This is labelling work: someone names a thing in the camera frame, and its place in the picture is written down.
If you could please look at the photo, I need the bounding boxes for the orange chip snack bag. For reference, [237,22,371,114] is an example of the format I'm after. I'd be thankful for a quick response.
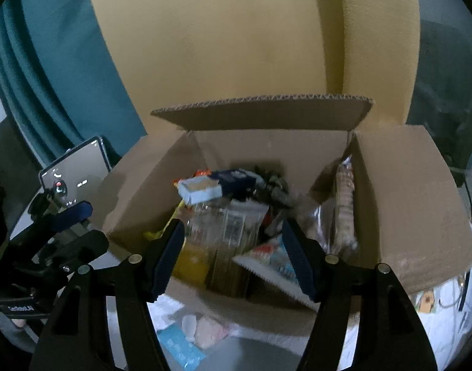
[173,168,211,187]

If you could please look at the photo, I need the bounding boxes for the blue white small box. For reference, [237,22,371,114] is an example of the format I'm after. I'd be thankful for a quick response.
[177,176,223,206]

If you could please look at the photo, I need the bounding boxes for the white blue snack bag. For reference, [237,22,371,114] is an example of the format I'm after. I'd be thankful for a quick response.
[232,235,320,312]

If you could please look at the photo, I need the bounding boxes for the black wrapped snack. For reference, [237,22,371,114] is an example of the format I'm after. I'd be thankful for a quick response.
[253,166,296,209]

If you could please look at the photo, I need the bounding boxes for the clear tall biscuit pack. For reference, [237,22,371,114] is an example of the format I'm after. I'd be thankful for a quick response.
[309,156,359,260]

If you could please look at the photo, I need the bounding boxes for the person's hand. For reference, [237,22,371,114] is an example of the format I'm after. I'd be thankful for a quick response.
[11,318,26,329]

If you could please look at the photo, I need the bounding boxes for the clear bag yellow snacks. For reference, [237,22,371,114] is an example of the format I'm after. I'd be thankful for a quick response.
[173,198,269,297]

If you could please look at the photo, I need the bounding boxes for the light blue tissue pack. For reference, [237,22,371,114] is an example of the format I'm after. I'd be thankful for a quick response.
[158,324,206,371]

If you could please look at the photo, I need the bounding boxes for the brown cardboard box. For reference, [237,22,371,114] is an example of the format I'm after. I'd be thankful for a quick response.
[91,94,472,337]

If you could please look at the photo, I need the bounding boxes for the yellow snack packet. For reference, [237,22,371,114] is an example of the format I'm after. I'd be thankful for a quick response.
[143,200,185,241]

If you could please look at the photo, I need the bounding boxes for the smartphone with lit screen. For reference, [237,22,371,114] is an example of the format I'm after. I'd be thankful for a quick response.
[39,137,112,208]

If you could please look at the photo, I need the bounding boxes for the teal curtain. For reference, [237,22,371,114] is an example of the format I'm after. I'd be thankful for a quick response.
[0,0,146,166]

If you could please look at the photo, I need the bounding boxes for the dark blue snack box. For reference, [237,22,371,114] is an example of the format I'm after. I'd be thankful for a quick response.
[209,169,257,202]

